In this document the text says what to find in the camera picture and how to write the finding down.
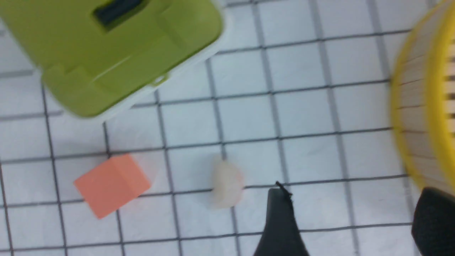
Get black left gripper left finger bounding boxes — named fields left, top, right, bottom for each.
left=254, top=181, right=309, bottom=256

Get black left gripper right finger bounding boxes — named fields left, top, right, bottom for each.
left=411, top=188, right=455, bottom=256

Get white pinkish dumpling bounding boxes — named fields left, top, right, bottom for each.
left=212, top=160, right=244, bottom=209

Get bamboo steamer tray yellow rims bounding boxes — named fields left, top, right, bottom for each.
left=390, top=0, right=455, bottom=195

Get orange foam cube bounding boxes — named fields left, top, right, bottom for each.
left=74, top=154, right=152, bottom=220

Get green lidded white box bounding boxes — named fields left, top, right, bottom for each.
left=1, top=0, right=229, bottom=119

